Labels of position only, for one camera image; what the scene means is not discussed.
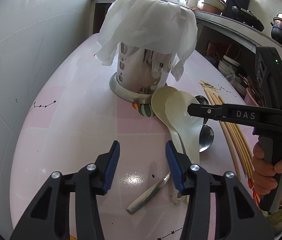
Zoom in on white rice paddle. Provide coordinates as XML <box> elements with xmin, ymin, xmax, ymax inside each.
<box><xmin>165</xmin><ymin>90</ymin><xmax>203</xmax><ymax>164</ymax></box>

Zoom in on cream rice paddle round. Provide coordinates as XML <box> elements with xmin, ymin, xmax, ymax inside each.
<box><xmin>151</xmin><ymin>86</ymin><xmax>182</xmax><ymax>205</ymax></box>

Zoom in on person's right hand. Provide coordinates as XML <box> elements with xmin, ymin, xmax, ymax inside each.
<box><xmin>252</xmin><ymin>142</ymin><xmax>282</xmax><ymax>205</ymax></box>

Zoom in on steel spoon upper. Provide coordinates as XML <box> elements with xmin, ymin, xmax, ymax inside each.
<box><xmin>195</xmin><ymin>95</ymin><xmax>209</xmax><ymax>125</ymax></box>

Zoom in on steel spoon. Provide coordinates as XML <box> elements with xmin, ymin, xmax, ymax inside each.
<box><xmin>126</xmin><ymin>124</ymin><xmax>214</xmax><ymax>214</ymax></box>
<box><xmin>195</xmin><ymin>95</ymin><xmax>209</xmax><ymax>125</ymax></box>

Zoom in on steel spoon lower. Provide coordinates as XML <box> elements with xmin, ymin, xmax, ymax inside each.
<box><xmin>126</xmin><ymin>124</ymin><xmax>214</xmax><ymax>214</ymax></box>

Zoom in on pink plastic basin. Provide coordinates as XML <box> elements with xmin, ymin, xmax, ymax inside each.
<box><xmin>244</xmin><ymin>88</ymin><xmax>259</xmax><ymax>107</ymax></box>

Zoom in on stacked white bowls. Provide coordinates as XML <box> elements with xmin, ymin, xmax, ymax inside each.
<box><xmin>218</xmin><ymin>55</ymin><xmax>241</xmax><ymax>76</ymax></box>

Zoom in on steel utensil holder cup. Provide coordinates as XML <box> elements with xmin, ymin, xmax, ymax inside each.
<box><xmin>109</xmin><ymin>42</ymin><xmax>177</xmax><ymax>105</ymax></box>

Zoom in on black wok on stove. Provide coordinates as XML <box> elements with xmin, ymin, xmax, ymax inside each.
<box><xmin>232</xmin><ymin>6</ymin><xmax>264</xmax><ymax>32</ymax></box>

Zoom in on white plastic bag liner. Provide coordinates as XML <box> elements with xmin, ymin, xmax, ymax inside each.
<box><xmin>96</xmin><ymin>0</ymin><xmax>197</xmax><ymax>81</ymax></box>

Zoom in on brown white cooking pot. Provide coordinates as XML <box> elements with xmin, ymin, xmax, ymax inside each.
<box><xmin>201</xmin><ymin>0</ymin><xmax>226</xmax><ymax>15</ymax></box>

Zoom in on white electric kettle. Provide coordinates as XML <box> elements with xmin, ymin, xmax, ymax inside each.
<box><xmin>186</xmin><ymin>0</ymin><xmax>198</xmax><ymax>8</ymax></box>

